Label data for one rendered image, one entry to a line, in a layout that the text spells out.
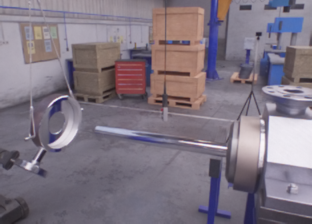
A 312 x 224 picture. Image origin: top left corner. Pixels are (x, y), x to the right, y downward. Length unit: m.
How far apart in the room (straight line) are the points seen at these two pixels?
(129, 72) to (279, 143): 5.07
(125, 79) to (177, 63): 1.34
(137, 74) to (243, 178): 4.95
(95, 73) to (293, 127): 5.11
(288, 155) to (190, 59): 4.38
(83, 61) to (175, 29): 2.24
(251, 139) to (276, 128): 0.11
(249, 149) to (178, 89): 4.40
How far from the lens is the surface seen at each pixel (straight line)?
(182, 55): 5.34
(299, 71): 5.42
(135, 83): 5.93
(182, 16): 5.36
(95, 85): 5.96
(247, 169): 1.15
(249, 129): 1.17
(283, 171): 1.09
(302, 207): 1.04
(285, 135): 1.12
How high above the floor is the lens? 1.68
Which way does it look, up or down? 18 degrees down
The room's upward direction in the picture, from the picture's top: straight up
